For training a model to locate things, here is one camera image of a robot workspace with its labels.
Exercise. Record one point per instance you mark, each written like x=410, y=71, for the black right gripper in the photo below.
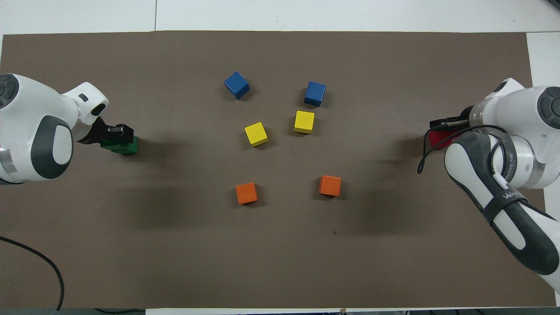
x=463, y=123

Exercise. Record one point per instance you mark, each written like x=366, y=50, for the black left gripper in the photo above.
x=98, y=133

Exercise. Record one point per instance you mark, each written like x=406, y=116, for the red wooden block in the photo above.
x=431, y=141
x=445, y=138

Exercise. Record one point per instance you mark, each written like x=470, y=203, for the green wooden block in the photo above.
x=107, y=145
x=132, y=150

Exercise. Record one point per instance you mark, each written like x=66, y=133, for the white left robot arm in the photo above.
x=26, y=113

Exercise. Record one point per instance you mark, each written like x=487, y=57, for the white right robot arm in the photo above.
x=525, y=113

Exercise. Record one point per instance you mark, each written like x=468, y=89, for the blue wooden block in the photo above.
x=315, y=93
x=236, y=85

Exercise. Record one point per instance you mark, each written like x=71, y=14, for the orange wooden block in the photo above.
x=330, y=185
x=246, y=193

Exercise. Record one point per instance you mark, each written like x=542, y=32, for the yellow wooden block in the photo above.
x=256, y=134
x=304, y=121

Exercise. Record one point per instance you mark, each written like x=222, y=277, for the brown table mat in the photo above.
x=280, y=245

